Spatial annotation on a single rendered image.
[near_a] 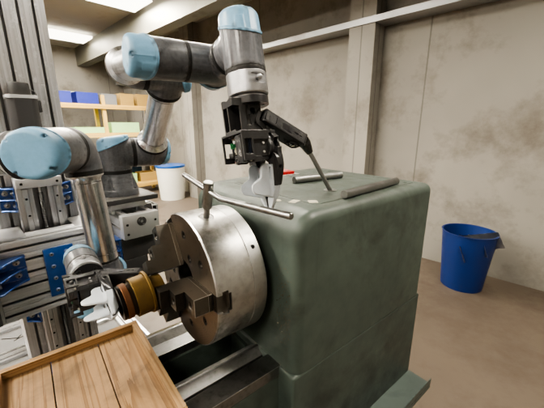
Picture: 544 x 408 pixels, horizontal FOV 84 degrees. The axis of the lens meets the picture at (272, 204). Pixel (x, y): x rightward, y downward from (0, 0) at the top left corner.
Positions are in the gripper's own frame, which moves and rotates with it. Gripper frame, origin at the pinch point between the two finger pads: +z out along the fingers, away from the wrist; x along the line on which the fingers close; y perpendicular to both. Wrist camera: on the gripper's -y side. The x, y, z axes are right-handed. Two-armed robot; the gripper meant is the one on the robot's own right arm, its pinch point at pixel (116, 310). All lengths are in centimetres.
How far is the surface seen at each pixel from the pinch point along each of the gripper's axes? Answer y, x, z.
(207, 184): -19.5, 23.6, 3.2
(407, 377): -87, -54, 20
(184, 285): -12.9, 2.4, 3.3
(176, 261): -14.2, 4.8, -3.8
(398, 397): -76, -54, 23
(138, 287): -4.6, 3.2, -0.4
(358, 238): -52, 8, 19
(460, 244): -267, -63, -27
